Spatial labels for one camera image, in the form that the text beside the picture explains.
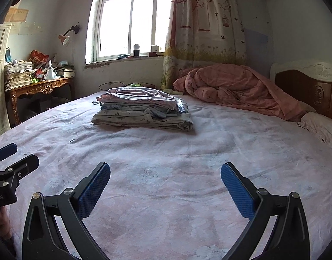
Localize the pink printed pants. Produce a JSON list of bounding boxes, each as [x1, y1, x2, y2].
[[96, 87, 183, 113]]

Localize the window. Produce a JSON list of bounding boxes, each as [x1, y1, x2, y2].
[[85, 0, 180, 65]]

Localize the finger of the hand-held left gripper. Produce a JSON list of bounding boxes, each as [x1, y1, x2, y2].
[[0, 143, 18, 168], [6, 154, 40, 181]]

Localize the carved wooden desk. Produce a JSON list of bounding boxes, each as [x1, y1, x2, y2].
[[5, 76, 74, 126]]

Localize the person's left hand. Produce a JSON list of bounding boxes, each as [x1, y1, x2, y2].
[[0, 206, 13, 240]]

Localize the printed curtain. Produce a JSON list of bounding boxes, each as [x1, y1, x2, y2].
[[160, 0, 246, 90]]

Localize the pink wall lamp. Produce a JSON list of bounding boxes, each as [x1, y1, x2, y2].
[[58, 25, 80, 46]]

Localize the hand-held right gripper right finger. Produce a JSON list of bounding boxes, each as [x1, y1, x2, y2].
[[220, 162, 311, 260]]

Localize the wooden headboard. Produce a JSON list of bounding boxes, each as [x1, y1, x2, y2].
[[269, 59, 332, 120]]

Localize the stack of folded clothes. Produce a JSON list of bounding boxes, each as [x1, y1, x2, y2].
[[91, 108, 194, 133]]

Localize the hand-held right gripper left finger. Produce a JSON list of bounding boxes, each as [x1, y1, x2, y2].
[[22, 162, 111, 260]]

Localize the black cable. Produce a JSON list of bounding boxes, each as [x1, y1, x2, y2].
[[99, 81, 156, 90]]

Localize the red carton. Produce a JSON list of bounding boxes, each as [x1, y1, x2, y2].
[[29, 50, 49, 63]]

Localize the bed with pink sheet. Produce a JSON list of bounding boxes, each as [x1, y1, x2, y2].
[[0, 88, 332, 260]]

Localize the pale pink pillow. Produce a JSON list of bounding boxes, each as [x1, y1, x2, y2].
[[296, 112, 332, 152]]

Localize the stack of papers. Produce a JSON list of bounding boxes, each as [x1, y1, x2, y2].
[[4, 60, 34, 90]]

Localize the stack of books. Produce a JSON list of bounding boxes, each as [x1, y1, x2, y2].
[[55, 63, 76, 78]]

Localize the folded grey-blue garment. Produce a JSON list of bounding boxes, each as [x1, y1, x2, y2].
[[97, 101, 189, 118]]

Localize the beige wall certificate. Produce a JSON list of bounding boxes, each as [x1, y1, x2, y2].
[[5, 8, 29, 23]]

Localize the salmon quilt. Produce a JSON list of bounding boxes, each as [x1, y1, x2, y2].
[[173, 63, 317, 122]]

